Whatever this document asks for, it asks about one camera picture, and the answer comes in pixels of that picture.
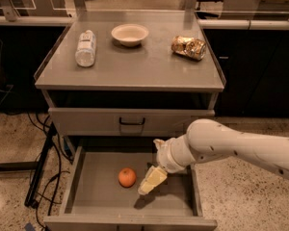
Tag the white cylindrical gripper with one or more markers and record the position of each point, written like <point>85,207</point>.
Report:
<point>164,155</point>

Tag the orange fruit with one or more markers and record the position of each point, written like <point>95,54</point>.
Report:
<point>127,177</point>

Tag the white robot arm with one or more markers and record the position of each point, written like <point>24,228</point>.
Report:
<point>207,140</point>

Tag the open grey middle drawer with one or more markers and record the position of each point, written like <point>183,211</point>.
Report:
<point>96,201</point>

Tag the grey drawer cabinet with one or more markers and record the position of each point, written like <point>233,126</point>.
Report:
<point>146,76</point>

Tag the closed grey top drawer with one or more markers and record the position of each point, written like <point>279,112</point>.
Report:
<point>104,121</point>

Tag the crumpled gold snack bag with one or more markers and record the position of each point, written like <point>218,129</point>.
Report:
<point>193,48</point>

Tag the clear plastic water bottle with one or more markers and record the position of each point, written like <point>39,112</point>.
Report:
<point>86,49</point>

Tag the white paper bowl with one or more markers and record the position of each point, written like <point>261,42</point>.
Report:
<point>130,35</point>

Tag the black drawer handle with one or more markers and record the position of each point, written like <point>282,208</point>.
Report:
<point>121,121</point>

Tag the black table leg frame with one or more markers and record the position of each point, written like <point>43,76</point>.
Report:
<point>36,167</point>

